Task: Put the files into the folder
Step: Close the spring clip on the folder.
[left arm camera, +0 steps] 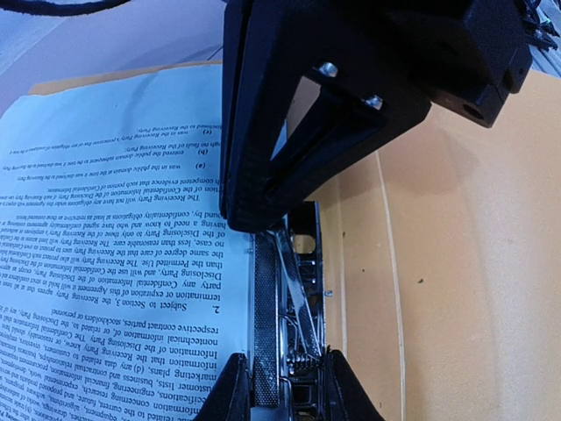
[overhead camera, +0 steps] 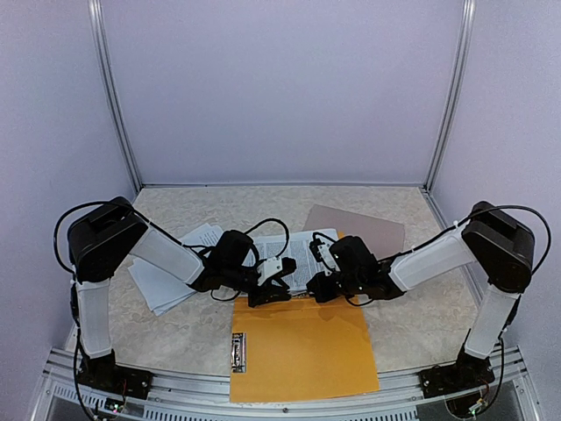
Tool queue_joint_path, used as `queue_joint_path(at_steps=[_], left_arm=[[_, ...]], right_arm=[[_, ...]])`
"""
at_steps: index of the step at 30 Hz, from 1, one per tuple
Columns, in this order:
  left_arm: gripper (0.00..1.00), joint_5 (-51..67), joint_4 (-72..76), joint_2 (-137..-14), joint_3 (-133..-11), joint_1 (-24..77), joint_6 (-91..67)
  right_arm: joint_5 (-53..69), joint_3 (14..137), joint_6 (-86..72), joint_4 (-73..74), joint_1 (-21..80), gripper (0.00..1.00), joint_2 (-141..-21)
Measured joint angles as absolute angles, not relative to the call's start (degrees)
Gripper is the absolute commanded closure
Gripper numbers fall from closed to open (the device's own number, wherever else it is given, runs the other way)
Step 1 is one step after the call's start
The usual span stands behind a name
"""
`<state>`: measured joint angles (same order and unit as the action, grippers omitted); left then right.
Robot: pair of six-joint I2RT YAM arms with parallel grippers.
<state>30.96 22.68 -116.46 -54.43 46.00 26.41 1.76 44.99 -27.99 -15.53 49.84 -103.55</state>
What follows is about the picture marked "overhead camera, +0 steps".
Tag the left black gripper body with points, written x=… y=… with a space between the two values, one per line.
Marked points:
x=256 y=299

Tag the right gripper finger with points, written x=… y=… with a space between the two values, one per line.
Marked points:
x=324 y=295
x=315 y=284

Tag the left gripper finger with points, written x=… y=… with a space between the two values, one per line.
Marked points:
x=262 y=298
x=275 y=286

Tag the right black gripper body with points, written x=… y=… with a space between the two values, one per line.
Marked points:
x=340 y=291

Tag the stack of printed papers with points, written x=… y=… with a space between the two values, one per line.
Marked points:
x=297 y=249

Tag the orange file folder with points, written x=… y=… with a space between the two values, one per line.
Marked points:
x=300 y=350

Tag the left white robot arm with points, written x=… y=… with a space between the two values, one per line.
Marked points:
x=100 y=240

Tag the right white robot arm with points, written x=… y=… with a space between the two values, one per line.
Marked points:
x=488 y=241

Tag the metal folder cover clip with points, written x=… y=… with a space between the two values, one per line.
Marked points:
x=238 y=353

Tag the translucent grey plastic sheet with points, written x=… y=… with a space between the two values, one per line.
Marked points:
x=382 y=237

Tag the remaining white paper stack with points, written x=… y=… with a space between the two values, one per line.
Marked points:
x=160 y=290

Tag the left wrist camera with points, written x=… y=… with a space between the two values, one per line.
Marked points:
x=275 y=266

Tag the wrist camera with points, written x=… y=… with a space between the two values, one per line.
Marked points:
x=320 y=248
x=275 y=266

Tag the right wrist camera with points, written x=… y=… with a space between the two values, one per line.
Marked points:
x=320 y=248

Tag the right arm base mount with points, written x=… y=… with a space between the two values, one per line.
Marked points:
x=440 y=381

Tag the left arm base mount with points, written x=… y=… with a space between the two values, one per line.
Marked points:
x=119 y=380

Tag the front aluminium rail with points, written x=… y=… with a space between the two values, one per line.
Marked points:
x=183 y=396

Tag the right aluminium frame post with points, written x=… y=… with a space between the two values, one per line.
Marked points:
x=453 y=94

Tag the aluminium frame post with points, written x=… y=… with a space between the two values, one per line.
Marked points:
x=453 y=94
x=110 y=88

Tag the left aluminium frame post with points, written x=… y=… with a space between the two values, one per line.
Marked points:
x=110 y=88

